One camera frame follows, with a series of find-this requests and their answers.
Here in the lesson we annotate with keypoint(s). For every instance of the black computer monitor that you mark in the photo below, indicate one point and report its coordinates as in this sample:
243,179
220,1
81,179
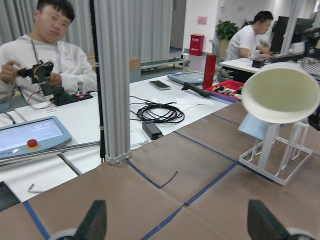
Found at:
279,32

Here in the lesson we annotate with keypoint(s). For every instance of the black power adapter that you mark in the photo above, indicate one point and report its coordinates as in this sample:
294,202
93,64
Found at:
151,130

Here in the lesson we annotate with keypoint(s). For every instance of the white wire cup rack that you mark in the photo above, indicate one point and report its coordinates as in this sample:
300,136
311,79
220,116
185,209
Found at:
277,158

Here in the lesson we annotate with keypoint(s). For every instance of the green potted plant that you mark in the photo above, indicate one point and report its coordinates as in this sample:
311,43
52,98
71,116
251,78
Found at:
225,30

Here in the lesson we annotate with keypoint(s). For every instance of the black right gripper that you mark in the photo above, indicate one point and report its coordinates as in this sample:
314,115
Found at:
311,35

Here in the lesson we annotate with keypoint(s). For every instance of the red fire extinguisher box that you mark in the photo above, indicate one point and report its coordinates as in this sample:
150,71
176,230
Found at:
196,44

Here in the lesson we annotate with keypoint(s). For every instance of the light blue plastic cup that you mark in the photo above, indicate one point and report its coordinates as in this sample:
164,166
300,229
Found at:
254,126

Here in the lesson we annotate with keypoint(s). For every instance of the smartphone on table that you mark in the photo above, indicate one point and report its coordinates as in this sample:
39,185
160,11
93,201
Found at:
159,85

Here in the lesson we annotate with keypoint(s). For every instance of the seated man white shirt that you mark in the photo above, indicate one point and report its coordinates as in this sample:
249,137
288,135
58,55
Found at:
246,39

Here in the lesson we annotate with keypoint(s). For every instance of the person in white hoodie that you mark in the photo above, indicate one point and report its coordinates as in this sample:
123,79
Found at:
71,68

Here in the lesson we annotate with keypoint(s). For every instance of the reacher grabber tool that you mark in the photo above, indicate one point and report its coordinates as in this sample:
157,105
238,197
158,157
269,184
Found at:
53,151

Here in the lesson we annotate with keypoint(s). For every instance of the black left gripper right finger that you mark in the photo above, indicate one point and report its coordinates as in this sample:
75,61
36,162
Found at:
263,225

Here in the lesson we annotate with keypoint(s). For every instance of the white plastic cup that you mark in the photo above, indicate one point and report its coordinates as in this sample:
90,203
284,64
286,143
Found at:
281,93

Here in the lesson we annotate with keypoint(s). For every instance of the red parts tray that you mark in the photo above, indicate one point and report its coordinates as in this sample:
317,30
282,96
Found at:
229,90

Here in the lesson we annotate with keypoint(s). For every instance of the red thermos bottle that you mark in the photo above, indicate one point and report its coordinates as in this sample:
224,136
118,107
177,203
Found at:
209,71

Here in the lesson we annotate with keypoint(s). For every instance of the aluminium frame post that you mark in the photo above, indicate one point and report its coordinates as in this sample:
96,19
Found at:
113,49

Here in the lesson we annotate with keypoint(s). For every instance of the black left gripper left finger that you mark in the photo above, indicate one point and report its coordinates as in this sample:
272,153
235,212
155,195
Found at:
92,227

